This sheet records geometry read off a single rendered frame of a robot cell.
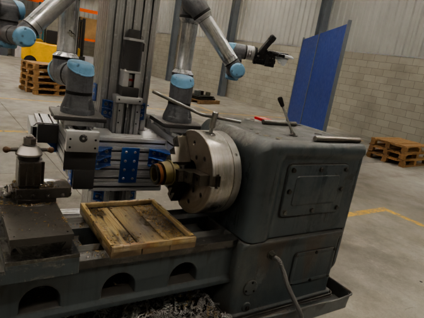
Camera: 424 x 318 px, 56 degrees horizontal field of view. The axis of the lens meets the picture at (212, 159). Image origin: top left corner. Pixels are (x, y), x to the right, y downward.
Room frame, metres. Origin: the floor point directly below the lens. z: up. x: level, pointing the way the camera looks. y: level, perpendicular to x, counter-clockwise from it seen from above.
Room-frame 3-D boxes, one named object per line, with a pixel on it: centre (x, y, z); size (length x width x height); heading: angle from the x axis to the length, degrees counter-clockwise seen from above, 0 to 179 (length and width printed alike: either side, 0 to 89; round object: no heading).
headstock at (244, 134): (1.71, -0.29, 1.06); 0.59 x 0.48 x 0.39; 125
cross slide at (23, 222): (1.14, 0.53, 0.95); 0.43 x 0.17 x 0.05; 35
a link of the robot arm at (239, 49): (2.22, -0.03, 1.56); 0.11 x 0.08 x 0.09; 98
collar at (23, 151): (1.19, 0.57, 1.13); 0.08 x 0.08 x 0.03
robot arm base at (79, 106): (1.81, 0.64, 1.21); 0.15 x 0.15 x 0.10
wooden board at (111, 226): (1.33, 0.23, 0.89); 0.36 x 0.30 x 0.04; 35
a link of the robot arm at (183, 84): (2.06, 0.21, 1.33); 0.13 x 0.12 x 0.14; 8
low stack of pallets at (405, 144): (8.71, -4.02, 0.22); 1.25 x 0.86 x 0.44; 130
